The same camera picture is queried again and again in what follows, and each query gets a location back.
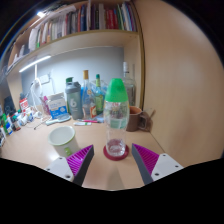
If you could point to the flat round red coaster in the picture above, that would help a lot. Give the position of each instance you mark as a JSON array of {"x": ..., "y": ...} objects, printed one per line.
[{"x": 106, "y": 155}]

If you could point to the clear bottle with yellow cap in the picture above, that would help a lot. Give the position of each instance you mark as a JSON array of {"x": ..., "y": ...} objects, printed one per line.
[{"x": 86, "y": 96}]

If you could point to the blue and white carton box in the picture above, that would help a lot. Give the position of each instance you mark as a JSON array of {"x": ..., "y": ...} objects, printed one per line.
[{"x": 57, "y": 106}]

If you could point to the clear bottle with green cap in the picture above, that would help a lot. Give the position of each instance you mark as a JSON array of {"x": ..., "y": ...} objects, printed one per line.
[{"x": 116, "y": 110}]

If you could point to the grey shaker bottle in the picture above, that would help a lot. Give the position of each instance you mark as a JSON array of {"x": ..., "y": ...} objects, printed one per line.
[{"x": 74, "y": 101}]

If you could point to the wooden shelf unit with books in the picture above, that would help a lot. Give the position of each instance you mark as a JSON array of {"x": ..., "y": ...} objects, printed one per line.
[{"x": 83, "y": 36}]

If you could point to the brown ceramic cup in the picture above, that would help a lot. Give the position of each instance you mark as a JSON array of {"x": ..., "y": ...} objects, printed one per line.
[{"x": 134, "y": 118}]

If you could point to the white wall socket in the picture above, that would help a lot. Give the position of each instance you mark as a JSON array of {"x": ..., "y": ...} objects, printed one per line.
[{"x": 44, "y": 79}]

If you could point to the pink packet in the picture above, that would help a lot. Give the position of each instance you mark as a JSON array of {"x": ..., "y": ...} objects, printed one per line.
[{"x": 45, "y": 103}]

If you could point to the white and green tube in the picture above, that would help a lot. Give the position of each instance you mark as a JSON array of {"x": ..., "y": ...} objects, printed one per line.
[{"x": 82, "y": 123}]

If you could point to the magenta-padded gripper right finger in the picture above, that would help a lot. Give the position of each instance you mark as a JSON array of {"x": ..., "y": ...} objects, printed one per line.
[{"x": 163, "y": 165}]

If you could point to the tall green box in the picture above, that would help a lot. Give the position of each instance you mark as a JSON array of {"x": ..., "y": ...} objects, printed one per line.
[{"x": 69, "y": 80}]

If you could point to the red and white small box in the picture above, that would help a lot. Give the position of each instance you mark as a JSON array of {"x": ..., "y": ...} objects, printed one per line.
[{"x": 23, "y": 105}]

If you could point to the green glass bottle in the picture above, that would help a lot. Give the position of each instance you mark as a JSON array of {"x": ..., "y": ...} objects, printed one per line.
[{"x": 99, "y": 98}]

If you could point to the light blue hairbrush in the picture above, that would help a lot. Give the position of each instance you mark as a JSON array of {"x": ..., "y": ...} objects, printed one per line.
[{"x": 58, "y": 120}]

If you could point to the tall clear glass bottle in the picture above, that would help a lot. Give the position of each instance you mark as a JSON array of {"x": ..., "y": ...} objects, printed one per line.
[{"x": 129, "y": 86}]

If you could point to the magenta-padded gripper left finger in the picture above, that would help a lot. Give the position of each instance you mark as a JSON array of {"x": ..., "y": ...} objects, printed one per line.
[{"x": 63, "y": 166}]

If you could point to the pink pen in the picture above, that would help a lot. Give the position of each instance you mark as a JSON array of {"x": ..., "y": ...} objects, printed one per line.
[{"x": 88, "y": 120}]

